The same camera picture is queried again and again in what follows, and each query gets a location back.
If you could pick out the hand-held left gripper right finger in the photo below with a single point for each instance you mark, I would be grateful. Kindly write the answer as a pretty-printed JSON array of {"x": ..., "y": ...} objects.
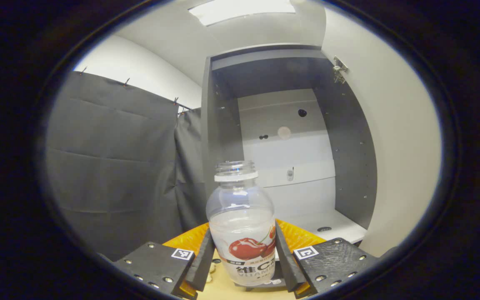
[{"x": 286, "y": 262}]

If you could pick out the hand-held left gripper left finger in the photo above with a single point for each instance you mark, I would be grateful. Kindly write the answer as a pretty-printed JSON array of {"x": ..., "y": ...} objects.
[{"x": 200, "y": 262}]

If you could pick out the clear plastic bottle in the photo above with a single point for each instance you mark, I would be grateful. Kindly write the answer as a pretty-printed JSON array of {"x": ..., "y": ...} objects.
[{"x": 240, "y": 216}]

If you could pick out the dark grey cabinet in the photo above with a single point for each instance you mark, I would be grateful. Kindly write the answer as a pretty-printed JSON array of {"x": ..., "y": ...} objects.
[{"x": 348, "y": 158}]

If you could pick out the metal door hinge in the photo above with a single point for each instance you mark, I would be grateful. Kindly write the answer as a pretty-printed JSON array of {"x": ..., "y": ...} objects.
[{"x": 340, "y": 67}]

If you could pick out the black backdrop cloth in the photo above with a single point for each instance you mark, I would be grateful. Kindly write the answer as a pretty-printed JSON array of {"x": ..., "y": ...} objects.
[{"x": 111, "y": 166}]

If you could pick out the large ceiling light panel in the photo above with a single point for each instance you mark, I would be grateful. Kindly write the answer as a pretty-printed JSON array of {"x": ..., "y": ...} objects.
[{"x": 240, "y": 10}]

